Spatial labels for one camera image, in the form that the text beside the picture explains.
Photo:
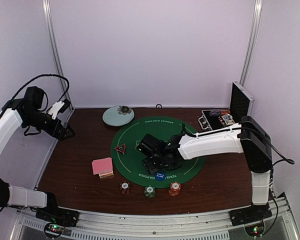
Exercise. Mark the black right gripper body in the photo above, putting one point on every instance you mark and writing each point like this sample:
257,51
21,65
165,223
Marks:
159,162

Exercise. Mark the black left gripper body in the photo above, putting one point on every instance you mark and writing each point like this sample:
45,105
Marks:
50,130

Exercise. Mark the blue small blind button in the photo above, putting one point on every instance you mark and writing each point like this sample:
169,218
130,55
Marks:
160,176

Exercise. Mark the red poker chip stack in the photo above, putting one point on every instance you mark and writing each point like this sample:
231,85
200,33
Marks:
175,188

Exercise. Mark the black triangular dealer button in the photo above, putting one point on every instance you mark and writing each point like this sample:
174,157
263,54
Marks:
121,148

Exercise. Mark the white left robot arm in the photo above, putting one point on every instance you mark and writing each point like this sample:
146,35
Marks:
25,113

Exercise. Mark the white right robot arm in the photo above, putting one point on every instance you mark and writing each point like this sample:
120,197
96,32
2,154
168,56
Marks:
246,137

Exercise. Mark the green poker chip stack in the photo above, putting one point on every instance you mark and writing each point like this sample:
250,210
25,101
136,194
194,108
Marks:
150,191

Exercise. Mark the round green poker mat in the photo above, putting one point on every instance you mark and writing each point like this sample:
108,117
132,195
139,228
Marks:
164,128

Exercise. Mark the brown poker chip stack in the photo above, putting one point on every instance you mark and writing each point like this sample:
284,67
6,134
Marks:
125,187

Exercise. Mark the red-backed playing card deck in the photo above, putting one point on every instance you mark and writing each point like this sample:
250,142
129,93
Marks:
102,166

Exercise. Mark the playing card box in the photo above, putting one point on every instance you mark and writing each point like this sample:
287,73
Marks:
106,174

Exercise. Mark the light blue flower plate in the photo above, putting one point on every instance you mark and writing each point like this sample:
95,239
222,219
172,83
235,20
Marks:
117,116

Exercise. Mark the aluminium poker case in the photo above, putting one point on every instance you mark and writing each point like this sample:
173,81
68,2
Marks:
241,103

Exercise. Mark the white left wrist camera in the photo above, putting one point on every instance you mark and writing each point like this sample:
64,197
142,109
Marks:
58,107

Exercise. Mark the left aluminium frame post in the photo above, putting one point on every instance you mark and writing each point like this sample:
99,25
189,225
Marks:
52,37

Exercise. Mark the aluminium frame post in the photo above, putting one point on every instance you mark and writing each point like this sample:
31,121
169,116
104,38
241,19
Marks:
254,30
52,37

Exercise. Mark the aluminium front rail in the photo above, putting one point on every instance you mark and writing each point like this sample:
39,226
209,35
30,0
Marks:
215,225

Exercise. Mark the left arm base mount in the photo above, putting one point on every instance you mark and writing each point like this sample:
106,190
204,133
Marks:
54,214

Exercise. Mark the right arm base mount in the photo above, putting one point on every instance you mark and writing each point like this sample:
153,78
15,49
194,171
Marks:
250,214

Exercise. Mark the right aluminium frame post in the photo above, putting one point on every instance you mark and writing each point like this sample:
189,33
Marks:
254,30

